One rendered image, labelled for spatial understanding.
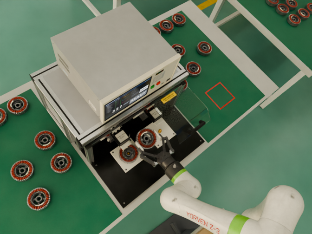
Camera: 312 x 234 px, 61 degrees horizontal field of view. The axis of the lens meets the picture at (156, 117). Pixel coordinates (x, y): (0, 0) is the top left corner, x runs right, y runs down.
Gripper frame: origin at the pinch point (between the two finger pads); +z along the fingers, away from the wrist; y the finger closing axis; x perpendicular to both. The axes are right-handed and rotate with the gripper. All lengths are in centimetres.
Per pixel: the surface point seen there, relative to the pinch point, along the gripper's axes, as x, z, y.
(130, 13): -48, 38, -21
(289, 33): 23, 17, -162
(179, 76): -19.4, 10.1, -30.9
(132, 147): 10.8, 5.6, 6.7
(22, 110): -2, 59, 45
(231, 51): 17, 29, -102
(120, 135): -1.3, 9.7, 10.1
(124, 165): 14.9, 1.3, 16.0
